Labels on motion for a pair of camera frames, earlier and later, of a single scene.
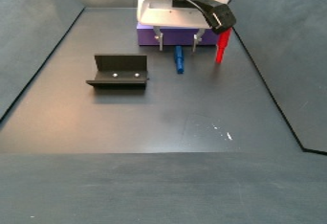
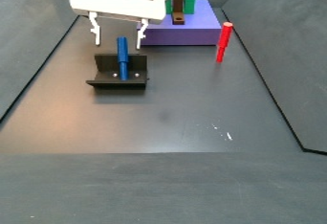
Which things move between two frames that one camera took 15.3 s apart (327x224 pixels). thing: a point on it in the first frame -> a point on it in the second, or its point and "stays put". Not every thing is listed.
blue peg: x=179 y=58 -> x=123 y=56
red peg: x=223 y=39 stays put
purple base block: x=175 y=36 stays put
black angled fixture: x=120 y=72 stays put
